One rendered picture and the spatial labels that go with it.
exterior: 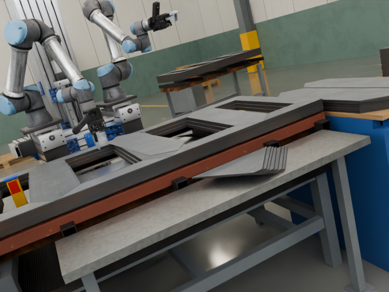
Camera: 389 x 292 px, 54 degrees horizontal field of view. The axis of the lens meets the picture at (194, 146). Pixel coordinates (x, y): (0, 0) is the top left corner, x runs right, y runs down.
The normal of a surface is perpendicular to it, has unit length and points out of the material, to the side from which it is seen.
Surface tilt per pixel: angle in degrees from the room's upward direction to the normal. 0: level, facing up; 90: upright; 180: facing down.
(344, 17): 90
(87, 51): 90
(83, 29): 90
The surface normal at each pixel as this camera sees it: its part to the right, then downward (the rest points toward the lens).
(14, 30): -0.33, 0.23
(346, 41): -0.81, 0.35
